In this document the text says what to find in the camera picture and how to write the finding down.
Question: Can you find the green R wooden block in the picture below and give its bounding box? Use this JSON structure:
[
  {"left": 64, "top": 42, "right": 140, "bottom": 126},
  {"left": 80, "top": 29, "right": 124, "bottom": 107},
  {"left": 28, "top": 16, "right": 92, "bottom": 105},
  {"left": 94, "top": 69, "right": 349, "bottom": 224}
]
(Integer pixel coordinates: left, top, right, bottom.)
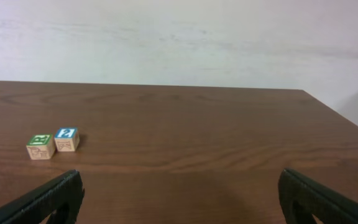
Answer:
[{"left": 26, "top": 134, "right": 56, "bottom": 160}]

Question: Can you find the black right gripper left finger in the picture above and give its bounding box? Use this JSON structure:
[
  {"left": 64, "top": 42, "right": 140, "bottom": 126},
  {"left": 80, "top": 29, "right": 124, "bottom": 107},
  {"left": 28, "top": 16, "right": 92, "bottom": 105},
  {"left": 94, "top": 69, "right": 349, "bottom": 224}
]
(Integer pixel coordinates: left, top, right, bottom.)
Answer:
[{"left": 0, "top": 170, "right": 85, "bottom": 224}]

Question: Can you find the blue 2 wooden block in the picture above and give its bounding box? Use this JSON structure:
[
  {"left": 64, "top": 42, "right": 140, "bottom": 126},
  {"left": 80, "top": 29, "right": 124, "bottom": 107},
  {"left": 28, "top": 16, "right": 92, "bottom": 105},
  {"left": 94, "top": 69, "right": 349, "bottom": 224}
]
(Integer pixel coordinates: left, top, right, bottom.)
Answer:
[{"left": 54, "top": 128, "right": 80, "bottom": 152}]

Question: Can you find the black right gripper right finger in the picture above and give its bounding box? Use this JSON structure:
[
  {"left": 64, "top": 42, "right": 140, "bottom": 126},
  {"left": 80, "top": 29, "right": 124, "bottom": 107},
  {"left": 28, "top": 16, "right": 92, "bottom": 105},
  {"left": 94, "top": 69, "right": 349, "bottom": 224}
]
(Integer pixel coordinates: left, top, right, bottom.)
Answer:
[{"left": 278, "top": 169, "right": 358, "bottom": 224}]

